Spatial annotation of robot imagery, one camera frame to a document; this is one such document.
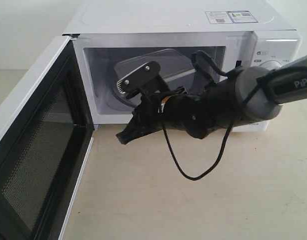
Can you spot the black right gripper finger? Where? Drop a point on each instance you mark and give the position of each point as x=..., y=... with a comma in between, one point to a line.
x=139, y=126

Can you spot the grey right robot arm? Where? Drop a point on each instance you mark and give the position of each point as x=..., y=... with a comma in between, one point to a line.
x=246, y=95

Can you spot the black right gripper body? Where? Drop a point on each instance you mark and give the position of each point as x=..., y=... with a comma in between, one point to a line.
x=174, y=110

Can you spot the white frame with dark panel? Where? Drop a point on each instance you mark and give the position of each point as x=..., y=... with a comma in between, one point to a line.
x=46, y=132

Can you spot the upper white control knob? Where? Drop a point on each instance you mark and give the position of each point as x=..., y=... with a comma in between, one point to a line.
x=271, y=65

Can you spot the white microwave oven body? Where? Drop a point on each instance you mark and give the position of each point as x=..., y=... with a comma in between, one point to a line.
x=106, y=32

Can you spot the white plastic lidded container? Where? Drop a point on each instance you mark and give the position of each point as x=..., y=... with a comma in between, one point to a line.
x=175, y=68

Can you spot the glass microwave turntable plate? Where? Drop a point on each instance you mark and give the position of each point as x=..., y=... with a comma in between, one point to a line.
x=121, y=97

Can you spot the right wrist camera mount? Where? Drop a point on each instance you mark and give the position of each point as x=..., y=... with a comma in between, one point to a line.
x=145, y=80

